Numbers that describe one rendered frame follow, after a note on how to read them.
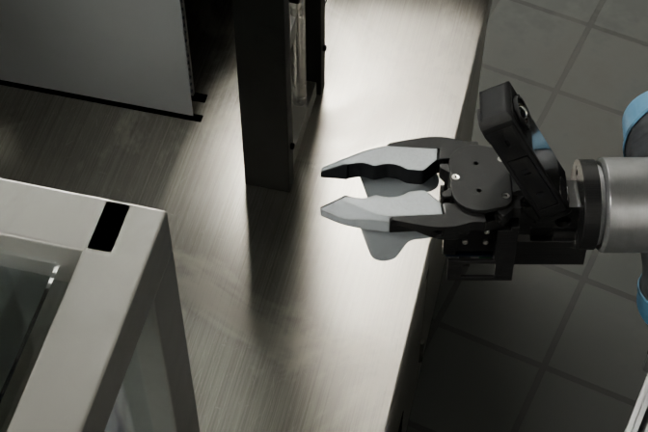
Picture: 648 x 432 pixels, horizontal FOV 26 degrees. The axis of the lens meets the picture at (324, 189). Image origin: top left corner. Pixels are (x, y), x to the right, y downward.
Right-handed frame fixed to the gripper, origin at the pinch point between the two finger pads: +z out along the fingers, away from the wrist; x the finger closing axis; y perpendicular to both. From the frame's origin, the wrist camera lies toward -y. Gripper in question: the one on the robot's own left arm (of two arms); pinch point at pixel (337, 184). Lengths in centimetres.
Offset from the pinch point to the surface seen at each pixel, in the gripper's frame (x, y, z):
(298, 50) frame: 37.6, 17.4, 3.9
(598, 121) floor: 126, 108, -52
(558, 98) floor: 132, 107, -45
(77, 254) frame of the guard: -36.0, -31.4, 11.6
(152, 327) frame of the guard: -36.0, -26.4, 8.8
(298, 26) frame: 37.1, 13.8, 3.9
